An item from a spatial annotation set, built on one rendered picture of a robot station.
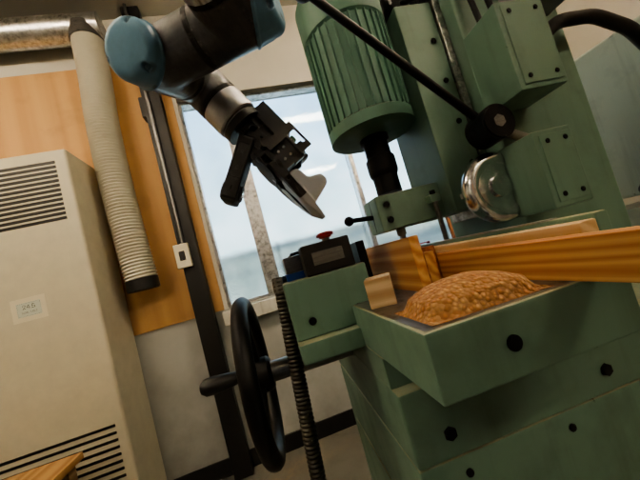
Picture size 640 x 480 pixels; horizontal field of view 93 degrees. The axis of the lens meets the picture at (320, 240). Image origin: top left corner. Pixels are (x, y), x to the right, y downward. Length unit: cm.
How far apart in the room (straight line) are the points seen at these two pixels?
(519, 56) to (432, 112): 15
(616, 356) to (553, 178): 26
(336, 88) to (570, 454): 66
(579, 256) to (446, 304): 12
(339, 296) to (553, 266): 27
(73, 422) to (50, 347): 33
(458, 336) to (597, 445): 34
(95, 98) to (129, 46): 161
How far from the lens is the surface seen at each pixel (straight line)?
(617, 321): 39
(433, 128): 65
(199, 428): 203
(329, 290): 47
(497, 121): 59
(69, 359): 177
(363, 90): 62
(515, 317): 31
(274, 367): 59
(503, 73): 64
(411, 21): 75
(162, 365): 196
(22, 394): 187
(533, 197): 58
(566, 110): 78
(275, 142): 51
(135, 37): 48
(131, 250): 176
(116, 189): 185
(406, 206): 61
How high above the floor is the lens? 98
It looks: 4 degrees up
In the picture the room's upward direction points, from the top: 16 degrees counter-clockwise
